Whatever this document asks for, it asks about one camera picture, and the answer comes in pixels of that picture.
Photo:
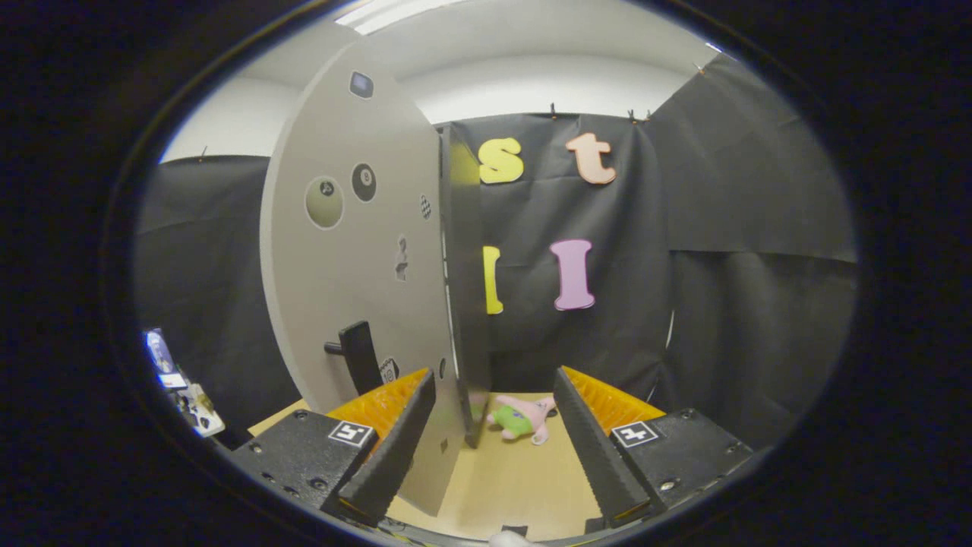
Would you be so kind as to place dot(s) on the black backdrop cloth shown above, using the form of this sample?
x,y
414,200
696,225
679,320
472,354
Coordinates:
x,y
721,304

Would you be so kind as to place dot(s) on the green pink plush toy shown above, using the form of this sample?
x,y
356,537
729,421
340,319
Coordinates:
x,y
516,422

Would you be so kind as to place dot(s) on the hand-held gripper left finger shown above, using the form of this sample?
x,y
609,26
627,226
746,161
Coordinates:
x,y
395,448

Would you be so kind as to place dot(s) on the grey shoe cabinet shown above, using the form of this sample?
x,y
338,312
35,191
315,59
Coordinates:
x,y
465,304

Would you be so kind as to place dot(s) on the white gadget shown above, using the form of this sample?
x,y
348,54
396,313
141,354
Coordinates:
x,y
199,414

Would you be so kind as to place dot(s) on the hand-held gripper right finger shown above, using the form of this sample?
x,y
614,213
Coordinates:
x,y
596,456

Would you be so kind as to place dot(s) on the bright screen device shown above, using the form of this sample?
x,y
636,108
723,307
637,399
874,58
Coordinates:
x,y
161,357

